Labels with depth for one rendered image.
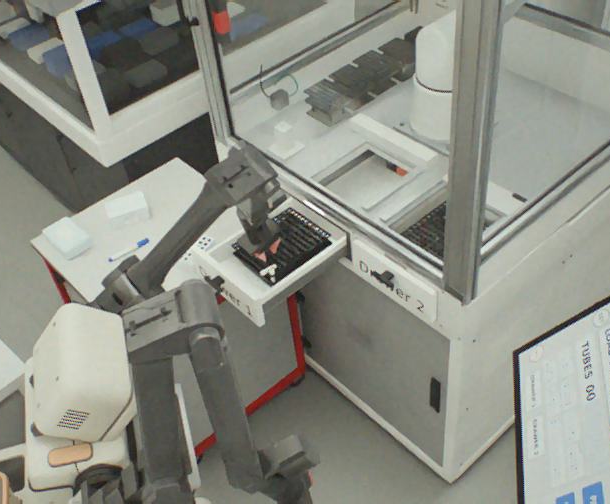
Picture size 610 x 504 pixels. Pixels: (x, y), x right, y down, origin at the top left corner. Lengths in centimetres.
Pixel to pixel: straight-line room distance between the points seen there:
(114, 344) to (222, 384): 33
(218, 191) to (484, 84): 53
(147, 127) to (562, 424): 175
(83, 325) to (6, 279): 231
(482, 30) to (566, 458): 80
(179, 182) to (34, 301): 114
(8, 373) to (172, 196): 79
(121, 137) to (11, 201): 151
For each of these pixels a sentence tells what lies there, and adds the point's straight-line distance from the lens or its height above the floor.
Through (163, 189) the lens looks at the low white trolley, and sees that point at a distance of 262.
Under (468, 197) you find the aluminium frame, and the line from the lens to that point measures 167.
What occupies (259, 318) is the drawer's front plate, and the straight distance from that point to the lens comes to 200.
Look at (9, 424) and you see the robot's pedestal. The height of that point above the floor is 58.
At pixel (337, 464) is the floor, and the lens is 272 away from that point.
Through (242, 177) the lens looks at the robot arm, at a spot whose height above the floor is 152.
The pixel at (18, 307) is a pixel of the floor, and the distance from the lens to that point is 353.
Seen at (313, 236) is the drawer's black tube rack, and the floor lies 90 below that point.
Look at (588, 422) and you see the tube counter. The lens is 154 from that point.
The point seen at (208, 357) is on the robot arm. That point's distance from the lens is 101.
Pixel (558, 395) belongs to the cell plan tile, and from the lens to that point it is 162.
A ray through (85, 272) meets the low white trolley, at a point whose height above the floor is 76.
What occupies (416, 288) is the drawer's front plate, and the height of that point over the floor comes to 91.
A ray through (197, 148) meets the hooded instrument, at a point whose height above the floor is 66.
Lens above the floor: 236
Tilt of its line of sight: 44 degrees down
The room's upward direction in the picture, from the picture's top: 7 degrees counter-clockwise
